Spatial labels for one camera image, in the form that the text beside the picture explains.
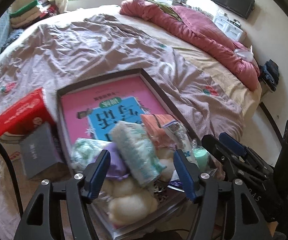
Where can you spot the red and white box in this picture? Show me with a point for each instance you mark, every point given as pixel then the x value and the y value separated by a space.
pixel 19 115

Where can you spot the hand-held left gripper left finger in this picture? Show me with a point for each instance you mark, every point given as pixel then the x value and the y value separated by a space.
pixel 99 177

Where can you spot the pink-red quilt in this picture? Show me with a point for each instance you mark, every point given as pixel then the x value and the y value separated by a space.
pixel 196 30

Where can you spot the olive green garment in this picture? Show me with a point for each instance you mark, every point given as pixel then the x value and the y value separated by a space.
pixel 170 10

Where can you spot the black wall television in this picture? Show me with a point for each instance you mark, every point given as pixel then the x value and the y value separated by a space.
pixel 234 0

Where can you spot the dark blue patterned cloth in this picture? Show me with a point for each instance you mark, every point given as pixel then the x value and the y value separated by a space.
pixel 11 37

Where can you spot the white drawer cabinet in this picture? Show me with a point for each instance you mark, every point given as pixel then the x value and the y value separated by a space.
pixel 230 27

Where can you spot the pale pink plush scrunchie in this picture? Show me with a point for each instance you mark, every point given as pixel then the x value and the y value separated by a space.
pixel 165 160

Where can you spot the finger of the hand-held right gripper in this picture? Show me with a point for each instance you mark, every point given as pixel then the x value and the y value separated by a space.
pixel 216 151
pixel 234 145

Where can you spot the purple soft packet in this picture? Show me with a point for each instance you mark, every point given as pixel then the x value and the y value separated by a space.
pixel 117 165

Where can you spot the white floral cloth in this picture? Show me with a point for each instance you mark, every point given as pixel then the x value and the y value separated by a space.
pixel 84 152

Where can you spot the leopard print scrunchie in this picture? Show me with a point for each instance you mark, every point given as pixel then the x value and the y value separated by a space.
pixel 162 192

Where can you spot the dark shallow box tray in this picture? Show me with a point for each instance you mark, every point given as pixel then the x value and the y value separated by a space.
pixel 164 95

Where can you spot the green sponge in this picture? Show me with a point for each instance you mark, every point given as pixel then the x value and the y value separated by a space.
pixel 200 156

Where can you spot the dark blue clothes pile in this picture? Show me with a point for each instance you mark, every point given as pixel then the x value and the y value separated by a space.
pixel 269 72

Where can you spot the dark rectangular box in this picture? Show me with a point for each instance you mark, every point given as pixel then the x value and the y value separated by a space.
pixel 39 152

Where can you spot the white tissue packet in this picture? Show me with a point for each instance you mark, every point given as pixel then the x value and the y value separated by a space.
pixel 136 152

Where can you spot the printed clear zip bag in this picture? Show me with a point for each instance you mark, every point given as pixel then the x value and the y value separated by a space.
pixel 179 132

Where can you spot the plastic-wrapped pink soft item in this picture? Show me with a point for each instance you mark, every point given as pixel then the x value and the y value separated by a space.
pixel 154 122

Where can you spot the cream plush toy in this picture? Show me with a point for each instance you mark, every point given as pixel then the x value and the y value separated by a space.
pixel 126 200

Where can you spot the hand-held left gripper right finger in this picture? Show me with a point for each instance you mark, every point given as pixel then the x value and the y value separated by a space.
pixel 186 177

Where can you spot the pink picture book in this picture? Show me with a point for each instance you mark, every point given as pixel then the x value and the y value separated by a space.
pixel 84 120

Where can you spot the mauve floral bed sheet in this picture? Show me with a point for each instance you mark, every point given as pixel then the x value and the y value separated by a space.
pixel 96 42

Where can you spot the white crumpled cloth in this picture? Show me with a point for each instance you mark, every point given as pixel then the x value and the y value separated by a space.
pixel 244 53

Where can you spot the black bed frame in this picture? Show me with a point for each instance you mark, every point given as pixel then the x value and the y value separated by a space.
pixel 270 118

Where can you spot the stack of folded clothes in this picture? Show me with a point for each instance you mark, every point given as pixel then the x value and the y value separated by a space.
pixel 26 13

